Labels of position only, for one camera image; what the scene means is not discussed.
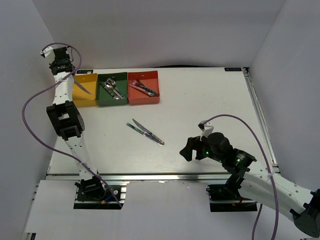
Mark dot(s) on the pink handled fork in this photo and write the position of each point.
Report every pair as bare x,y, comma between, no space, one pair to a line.
142,90

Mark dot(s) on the green handled fork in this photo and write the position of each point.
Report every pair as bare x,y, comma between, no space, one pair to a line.
137,84

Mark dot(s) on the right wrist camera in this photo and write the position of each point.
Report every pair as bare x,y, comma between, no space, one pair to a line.
206,129

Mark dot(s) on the green handled spoon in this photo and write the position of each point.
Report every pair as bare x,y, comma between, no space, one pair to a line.
112,92

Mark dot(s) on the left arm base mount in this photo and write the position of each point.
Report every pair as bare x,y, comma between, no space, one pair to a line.
93,194

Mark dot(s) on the pink handled spoon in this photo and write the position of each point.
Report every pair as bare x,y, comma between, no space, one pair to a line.
110,86

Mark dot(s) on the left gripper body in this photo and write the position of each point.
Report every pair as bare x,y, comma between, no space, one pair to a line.
53,64

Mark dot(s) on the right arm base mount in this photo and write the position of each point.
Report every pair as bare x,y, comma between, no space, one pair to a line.
225,198

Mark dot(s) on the pink handled knife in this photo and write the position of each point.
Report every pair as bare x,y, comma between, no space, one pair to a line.
80,86

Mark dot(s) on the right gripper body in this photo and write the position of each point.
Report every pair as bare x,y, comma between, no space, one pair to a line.
205,151

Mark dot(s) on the mosaic handled spoon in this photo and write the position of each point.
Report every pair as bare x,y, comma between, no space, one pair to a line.
118,91

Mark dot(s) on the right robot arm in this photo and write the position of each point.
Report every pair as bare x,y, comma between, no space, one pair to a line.
249,179

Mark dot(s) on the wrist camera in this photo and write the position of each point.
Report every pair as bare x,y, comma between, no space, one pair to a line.
48,53
206,129

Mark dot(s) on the mosaic handled fork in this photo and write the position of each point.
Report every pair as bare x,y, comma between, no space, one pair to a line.
147,88

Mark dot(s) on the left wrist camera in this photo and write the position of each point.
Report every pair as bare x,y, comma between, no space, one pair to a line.
48,53

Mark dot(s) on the mosaic handled knife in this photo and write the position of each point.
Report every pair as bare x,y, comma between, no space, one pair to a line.
145,130

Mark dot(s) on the green handled knife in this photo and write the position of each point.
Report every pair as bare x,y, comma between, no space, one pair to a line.
144,134

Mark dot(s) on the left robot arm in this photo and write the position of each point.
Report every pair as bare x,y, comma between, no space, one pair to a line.
63,113

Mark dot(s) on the red container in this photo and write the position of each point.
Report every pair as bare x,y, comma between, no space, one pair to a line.
150,80

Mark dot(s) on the green container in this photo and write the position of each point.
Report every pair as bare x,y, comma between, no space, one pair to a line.
102,96

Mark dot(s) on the yellow container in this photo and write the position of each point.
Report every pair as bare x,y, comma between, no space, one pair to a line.
81,98

